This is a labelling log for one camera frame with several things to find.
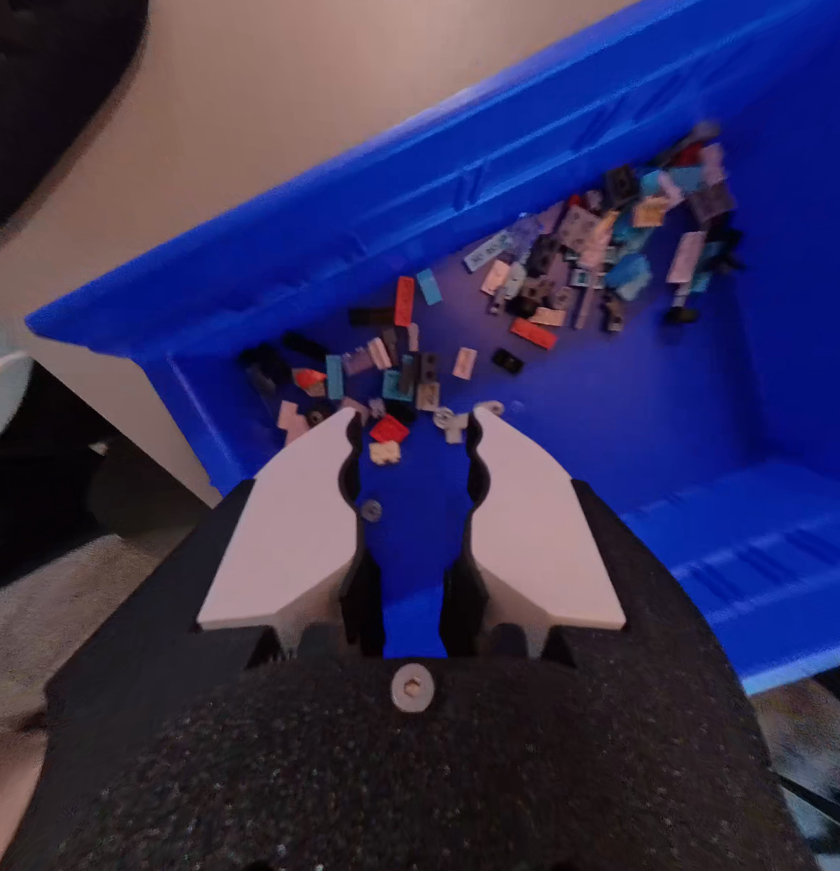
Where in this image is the large blue plastic bin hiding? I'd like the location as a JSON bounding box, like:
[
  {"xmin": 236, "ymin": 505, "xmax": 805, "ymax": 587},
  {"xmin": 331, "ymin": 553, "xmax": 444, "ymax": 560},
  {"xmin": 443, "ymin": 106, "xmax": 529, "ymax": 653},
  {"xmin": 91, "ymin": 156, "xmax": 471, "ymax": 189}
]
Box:
[{"xmin": 25, "ymin": 0, "xmax": 840, "ymax": 695}]

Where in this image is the black quilted wrist pad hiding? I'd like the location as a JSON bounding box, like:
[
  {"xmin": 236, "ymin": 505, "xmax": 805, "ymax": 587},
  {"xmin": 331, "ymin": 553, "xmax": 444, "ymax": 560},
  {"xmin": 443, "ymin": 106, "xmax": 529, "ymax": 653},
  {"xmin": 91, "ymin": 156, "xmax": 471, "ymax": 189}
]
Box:
[{"xmin": 0, "ymin": 0, "xmax": 150, "ymax": 235}]

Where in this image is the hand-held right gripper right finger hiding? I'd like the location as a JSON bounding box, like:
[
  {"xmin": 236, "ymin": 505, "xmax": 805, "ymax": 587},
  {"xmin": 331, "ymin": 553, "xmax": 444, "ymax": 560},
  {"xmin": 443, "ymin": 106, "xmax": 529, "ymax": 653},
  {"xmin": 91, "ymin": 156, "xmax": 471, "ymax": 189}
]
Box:
[{"xmin": 440, "ymin": 407, "xmax": 628, "ymax": 657}]

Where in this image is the pile of lego pieces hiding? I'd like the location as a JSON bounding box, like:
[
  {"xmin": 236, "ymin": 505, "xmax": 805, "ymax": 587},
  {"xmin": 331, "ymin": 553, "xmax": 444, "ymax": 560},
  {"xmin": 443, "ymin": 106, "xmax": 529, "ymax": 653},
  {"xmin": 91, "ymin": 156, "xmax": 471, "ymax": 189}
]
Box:
[{"xmin": 239, "ymin": 122, "xmax": 744, "ymax": 470}]

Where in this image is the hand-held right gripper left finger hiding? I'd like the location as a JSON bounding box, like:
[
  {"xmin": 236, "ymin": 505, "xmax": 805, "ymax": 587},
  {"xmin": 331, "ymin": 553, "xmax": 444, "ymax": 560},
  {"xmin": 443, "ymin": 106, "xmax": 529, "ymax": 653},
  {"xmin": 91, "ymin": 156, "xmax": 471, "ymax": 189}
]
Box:
[{"xmin": 196, "ymin": 407, "xmax": 384, "ymax": 657}]

